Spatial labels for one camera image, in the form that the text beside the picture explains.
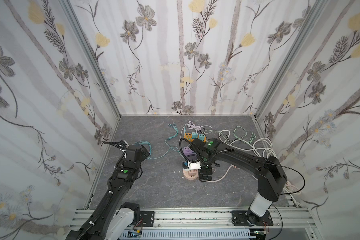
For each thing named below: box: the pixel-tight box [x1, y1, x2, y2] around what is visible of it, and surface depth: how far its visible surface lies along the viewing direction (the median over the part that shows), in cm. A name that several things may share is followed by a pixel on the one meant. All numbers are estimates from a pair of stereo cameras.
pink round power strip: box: [182, 169, 199, 181], surface depth 88 cm
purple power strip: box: [183, 147, 198, 161], surface depth 74 cm
